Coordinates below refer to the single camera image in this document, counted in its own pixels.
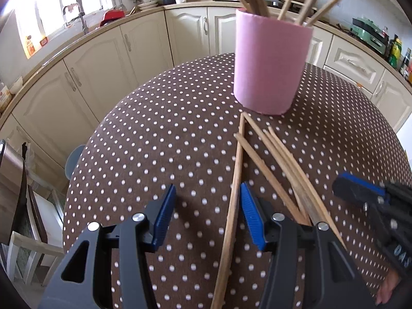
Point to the small red lidded jar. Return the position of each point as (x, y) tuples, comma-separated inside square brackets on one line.
[(43, 41)]

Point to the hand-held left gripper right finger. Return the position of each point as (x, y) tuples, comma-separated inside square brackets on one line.
[(252, 220)]

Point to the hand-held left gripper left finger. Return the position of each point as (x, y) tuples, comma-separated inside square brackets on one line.
[(163, 217)]

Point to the stack of white plates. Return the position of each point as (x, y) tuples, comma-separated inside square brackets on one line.
[(148, 4)]

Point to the green multicooker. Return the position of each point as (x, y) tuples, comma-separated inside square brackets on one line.
[(368, 35)]

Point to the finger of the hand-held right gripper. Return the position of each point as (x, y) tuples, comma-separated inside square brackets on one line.
[(354, 185)]

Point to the green and yellow bottle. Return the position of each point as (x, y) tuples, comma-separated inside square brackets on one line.
[(395, 51)]

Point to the pink cup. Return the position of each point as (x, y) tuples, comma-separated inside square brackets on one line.
[(268, 64)]

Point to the white framed chair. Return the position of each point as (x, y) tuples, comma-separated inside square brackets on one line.
[(35, 251)]

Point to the dark sauce bottle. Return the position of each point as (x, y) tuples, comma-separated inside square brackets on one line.
[(406, 66)]

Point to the red bowl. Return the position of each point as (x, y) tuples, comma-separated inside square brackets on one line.
[(112, 17)]

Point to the silver metal appliance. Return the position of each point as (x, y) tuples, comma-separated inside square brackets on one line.
[(11, 193)]

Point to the black gas stove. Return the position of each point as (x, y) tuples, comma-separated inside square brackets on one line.
[(294, 5)]

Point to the white bowl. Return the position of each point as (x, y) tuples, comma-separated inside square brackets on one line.
[(16, 86)]

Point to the barred kitchen window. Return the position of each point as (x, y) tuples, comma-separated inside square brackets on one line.
[(48, 6)]

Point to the brown polka dot tablecloth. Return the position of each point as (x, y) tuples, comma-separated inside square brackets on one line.
[(161, 141)]

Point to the orange bottle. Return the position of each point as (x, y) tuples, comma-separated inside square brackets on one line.
[(29, 47)]

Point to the large jar with white lid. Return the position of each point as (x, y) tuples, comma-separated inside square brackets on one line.
[(4, 98)]

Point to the pale blue trash bin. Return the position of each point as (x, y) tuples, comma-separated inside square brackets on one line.
[(74, 162)]

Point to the metal faucet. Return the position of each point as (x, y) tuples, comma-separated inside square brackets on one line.
[(80, 13)]

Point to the person's right hand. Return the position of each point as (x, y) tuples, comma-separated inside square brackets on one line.
[(388, 291)]

